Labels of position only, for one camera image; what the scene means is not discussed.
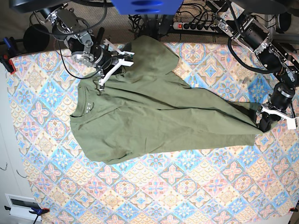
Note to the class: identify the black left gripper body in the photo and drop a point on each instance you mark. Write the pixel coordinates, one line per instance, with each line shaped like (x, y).
(267, 121)

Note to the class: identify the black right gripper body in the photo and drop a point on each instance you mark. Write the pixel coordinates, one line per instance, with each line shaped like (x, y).
(114, 60)

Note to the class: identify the olive green t-shirt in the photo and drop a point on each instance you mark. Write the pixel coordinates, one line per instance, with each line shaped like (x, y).
(148, 109)

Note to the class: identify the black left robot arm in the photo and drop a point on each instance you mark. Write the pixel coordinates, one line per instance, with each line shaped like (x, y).
(245, 30)

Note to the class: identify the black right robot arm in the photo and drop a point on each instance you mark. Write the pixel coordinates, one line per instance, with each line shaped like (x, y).
(78, 37)

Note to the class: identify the colourful patterned tablecloth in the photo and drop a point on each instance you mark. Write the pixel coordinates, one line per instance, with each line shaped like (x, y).
(231, 185)

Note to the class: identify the white power strip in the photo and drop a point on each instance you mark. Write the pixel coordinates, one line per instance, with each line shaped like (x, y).
(193, 27)

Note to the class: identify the black round stool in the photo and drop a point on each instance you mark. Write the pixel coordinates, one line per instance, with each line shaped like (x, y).
(34, 40)

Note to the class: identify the orange clamp lower right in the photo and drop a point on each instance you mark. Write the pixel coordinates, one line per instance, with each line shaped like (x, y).
(293, 209)

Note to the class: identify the black cylinder right background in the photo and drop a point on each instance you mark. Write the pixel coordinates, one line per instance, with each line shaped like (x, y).
(284, 22)

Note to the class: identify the blue orange clamp lower left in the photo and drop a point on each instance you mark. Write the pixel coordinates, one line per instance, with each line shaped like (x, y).
(38, 212)

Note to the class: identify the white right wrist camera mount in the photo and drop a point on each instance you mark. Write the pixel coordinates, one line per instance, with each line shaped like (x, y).
(127, 61)

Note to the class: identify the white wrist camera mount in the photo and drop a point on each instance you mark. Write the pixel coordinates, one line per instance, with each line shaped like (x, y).
(290, 121)
(127, 61)

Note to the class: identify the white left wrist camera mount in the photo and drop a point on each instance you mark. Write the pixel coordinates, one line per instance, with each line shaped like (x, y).
(290, 121)

